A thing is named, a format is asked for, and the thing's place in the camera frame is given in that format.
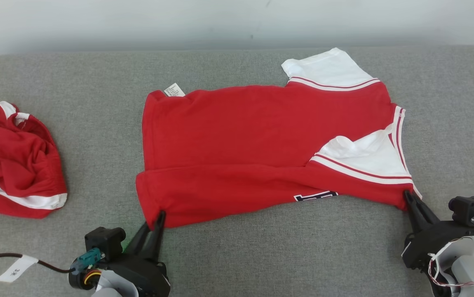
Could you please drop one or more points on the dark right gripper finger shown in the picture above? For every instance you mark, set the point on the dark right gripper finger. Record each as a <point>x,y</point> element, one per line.
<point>415,218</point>
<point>426,216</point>

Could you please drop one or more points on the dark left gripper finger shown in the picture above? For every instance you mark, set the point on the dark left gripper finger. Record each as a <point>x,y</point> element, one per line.
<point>158,239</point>
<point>141,239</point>

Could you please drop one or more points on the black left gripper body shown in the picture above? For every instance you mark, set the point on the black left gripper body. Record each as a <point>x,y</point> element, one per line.
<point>146,276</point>

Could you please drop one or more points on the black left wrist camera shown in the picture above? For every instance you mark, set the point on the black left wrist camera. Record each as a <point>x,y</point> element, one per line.
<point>105,243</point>

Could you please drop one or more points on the red jersey shirt white sleeves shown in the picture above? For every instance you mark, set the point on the red jersey shirt white sleeves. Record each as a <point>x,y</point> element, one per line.
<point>237,140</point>

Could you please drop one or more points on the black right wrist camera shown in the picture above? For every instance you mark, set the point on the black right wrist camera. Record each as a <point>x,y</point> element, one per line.
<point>468,210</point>

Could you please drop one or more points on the red shorts white stripe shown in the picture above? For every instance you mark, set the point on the red shorts white stripe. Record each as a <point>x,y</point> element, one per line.
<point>10,165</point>

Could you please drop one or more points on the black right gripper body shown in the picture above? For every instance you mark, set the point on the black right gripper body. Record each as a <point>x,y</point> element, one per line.
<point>435,243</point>

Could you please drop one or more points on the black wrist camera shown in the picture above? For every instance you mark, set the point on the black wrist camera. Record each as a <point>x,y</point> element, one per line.
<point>105,243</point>
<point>468,210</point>

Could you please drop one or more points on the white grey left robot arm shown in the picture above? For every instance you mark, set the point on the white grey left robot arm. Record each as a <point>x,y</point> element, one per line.
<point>111,288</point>

